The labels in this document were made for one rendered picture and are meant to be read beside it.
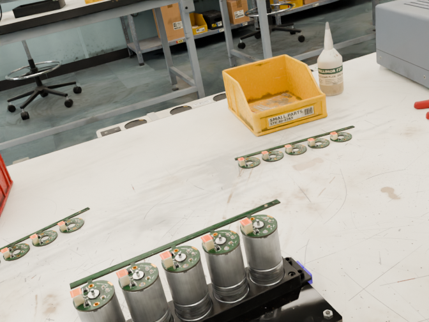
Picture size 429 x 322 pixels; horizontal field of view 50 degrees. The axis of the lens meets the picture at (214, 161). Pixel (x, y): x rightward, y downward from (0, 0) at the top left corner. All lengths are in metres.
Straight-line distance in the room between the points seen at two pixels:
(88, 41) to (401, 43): 4.12
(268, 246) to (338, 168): 0.20
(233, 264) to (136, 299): 0.06
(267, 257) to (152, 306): 0.08
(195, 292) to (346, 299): 0.11
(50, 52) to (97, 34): 0.46
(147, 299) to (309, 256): 0.14
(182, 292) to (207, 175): 0.23
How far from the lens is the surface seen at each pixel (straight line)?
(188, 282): 0.29
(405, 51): 0.70
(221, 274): 0.31
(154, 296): 0.29
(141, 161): 0.58
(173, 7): 4.36
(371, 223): 0.41
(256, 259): 0.31
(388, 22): 0.73
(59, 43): 4.65
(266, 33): 2.88
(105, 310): 0.29
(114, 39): 4.70
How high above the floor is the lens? 0.99
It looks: 27 degrees down
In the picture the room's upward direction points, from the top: 11 degrees counter-clockwise
